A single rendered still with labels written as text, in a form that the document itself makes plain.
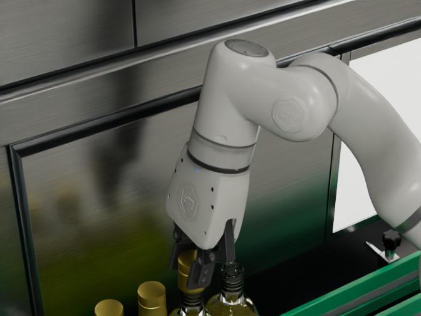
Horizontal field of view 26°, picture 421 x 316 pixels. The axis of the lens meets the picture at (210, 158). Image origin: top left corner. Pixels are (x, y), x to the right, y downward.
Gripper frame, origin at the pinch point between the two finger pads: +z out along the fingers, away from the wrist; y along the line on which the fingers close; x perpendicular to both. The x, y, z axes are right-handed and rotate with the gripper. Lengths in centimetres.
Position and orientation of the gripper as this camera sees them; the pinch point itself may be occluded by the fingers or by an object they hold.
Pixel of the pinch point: (191, 264)
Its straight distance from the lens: 112.5
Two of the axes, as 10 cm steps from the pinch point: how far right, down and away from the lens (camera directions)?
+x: 8.2, -0.8, 5.6
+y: 5.3, 4.8, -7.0
